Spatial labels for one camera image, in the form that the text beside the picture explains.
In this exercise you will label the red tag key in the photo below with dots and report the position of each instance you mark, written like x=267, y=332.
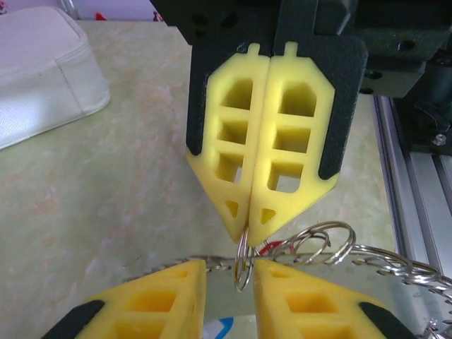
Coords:
x=270, y=247

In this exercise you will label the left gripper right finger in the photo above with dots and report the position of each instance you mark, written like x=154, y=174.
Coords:
x=310, y=310

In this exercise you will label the white zip case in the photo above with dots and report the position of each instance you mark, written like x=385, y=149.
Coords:
x=42, y=88

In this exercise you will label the aluminium frame post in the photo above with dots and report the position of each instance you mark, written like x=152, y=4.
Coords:
x=72, y=8

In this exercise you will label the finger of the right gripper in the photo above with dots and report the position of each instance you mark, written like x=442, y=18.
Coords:
x=318, y=116
x=212, y=116

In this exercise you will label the blue tag key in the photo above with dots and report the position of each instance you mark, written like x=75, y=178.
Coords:
x=226, y=328

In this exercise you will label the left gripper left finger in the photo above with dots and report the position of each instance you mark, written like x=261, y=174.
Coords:
x=159, y=307

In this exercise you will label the steel keyring plate with rings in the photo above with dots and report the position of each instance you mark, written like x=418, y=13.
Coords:
x=374, y=255

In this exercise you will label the long aluminium base rail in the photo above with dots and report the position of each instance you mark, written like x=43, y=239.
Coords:
x=416, y=197

